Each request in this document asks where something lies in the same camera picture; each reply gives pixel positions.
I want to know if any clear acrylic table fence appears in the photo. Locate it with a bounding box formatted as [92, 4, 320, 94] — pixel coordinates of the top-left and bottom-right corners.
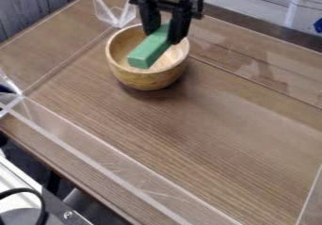
[0, 0, 322, 225]

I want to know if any brown wooden bowl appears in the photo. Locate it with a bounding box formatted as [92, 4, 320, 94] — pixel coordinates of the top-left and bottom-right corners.
[105, 24, 189, 90]

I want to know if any metal bracket with screw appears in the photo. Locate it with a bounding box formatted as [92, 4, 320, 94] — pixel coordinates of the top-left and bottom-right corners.
[41, 192, 93, 225]

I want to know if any black cable loop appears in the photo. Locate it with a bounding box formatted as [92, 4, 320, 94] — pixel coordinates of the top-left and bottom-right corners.
[0, 187, 48, 225]

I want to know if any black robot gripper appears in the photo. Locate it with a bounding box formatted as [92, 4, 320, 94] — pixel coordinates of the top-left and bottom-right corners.
[129, 0, 204, 44]

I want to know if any white bucket in background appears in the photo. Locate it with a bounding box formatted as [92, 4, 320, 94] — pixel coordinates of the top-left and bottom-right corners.
[284, 0, 322, 37]

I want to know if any clear acrylic corner bracket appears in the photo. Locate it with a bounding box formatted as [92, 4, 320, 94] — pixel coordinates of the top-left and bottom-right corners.
[93, 0, 136, 28]

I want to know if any green rectangular block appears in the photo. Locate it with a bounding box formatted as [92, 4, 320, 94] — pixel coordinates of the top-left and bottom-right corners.
[126, 23, 170, 69]

